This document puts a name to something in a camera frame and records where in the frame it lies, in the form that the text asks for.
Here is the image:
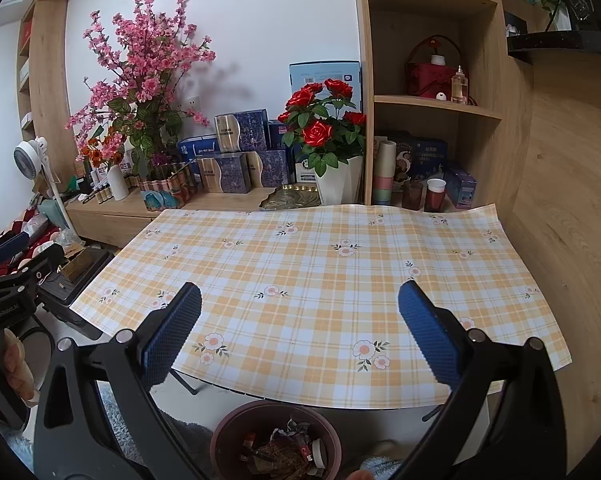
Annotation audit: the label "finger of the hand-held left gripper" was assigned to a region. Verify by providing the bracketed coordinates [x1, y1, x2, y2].
[0, 231, 31, 271]
[0, 243, 66, 287]

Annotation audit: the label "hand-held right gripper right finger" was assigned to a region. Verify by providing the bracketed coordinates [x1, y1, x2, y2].
[395, 280, 566, 480]

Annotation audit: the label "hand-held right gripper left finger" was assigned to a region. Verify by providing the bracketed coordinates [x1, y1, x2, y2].
[33, 281, 204, 480]

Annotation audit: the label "brown round plastic bin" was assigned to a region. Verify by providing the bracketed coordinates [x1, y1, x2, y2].
[214, 400, 342, 480]

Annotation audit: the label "pile of wrappers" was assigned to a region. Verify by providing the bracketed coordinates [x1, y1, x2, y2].
[238, 415, 331, 480]

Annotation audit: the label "person's left hand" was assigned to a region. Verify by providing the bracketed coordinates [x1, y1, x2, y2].
[3, 329, 40, 407]

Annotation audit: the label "red white checkered blanket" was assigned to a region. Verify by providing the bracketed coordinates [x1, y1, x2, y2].
[0, 207, 68, 266]

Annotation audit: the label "small cardboard box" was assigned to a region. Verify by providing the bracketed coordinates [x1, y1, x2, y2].
[60, 252, 94, 281]

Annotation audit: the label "black storage case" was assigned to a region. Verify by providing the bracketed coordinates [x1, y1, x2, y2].
[35, 247, 117, 342]

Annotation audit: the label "row of small amber bottles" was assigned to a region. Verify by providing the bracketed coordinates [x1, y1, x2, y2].
[75, 174, 146, 206]

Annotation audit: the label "white desk fan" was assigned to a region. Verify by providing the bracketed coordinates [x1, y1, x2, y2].
[13, 136, 74, 241]

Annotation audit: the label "orange artificial flowers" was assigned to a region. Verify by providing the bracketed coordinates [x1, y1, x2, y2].
[79, 132, 116, 171]

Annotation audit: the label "red paper cup white lid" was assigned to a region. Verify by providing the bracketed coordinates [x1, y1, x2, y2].
[425, 178, 448, 213]

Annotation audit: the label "brown glass tumbler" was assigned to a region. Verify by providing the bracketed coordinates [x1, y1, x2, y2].
[401, 181, 425, 211]

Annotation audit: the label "small blue carton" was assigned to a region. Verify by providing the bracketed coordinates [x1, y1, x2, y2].
[443, 164, 479, 211]

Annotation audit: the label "stack of pastel cups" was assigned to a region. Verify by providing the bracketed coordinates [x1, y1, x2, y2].
[372, 140, 398, 207]

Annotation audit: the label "wooden side bookshelf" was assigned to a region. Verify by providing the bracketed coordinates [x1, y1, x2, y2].
[18, 0, 78, 171]

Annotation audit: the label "white faceted flower pot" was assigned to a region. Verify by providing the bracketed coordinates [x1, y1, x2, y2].
[313, 156, 365, 207]

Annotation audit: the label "blue cartoon gift box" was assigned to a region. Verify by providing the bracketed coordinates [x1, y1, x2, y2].
[391, 132, 449, 183]

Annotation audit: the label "gold leaf-shaped tray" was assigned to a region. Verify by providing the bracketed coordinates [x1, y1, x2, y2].
[258, 183, 324, 211]

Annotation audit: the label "flat blue box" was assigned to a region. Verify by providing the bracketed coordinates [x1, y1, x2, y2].
[177, 136, 220, 161]

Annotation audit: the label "blue white box round emblem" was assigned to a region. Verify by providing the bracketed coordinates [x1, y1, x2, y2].
[293, 147, 321, 184]

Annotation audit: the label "dark blue box red logo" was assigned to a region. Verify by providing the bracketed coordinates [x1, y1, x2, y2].
[268, 120, 291, 151]

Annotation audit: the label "red rose bouquet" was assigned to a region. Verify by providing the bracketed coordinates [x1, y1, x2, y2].
[279, 77, 367, 178]

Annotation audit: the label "pink blossom flower arrangement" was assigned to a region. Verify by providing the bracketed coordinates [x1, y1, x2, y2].
[64, 0, 217, 181]

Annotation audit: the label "glass perfume bottle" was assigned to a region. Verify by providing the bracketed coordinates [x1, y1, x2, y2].
[451, 65, 469, 106]

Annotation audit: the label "light blue cardboard box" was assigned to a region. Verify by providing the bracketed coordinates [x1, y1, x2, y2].
[289, 60, 362, 111]

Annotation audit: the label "wooden shelf unit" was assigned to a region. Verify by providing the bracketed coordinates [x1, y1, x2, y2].
[351, 0, 536, 208]

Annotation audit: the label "black countertop ledge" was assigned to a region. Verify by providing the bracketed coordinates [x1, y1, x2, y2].
[505, 30, 601, 66]

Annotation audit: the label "small white vase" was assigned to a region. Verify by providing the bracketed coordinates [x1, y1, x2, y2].
[548, 2, 574, 32]

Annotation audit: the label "red basket with handle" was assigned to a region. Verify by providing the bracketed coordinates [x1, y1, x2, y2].
[405, 34, 464, 97]

